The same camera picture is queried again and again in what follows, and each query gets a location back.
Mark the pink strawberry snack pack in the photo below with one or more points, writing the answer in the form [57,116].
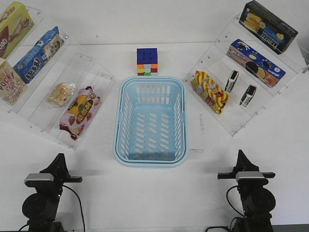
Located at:
[80,113]

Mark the clear acrylic shelf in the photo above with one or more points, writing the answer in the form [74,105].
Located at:
[68,65]
[219,66]

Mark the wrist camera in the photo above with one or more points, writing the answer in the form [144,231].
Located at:
[37,179]
[251,175]

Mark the left clear acrylic shelf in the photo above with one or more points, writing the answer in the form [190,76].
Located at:
[68,65]

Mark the blue cookie bag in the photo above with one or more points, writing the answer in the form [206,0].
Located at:
[34,60]

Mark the blue sandwich cookie box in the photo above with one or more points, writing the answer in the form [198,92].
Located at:
[255,63]

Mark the black lemon wafer box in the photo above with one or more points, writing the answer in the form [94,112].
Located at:
[267,27]

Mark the multicolour puzzle cube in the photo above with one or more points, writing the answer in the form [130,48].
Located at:
[147,61]

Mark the bread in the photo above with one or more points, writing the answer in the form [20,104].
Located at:
[60,94]

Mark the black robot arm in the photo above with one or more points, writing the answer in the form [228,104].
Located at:
[257,201]
[41,207]

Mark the right clear acrylic shelf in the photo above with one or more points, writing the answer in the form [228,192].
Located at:
[219,66]

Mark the light blue plastic basket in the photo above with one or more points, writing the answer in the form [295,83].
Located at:
[151,123]

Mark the yellow green biscuit box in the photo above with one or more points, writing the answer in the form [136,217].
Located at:
[15,24]

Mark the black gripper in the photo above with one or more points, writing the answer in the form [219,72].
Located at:
[242,160]
[58,174]

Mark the Pocky snack box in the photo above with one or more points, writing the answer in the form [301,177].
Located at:
[12,87]

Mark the red yellow striped snack bag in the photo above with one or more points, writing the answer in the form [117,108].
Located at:
[209,91]

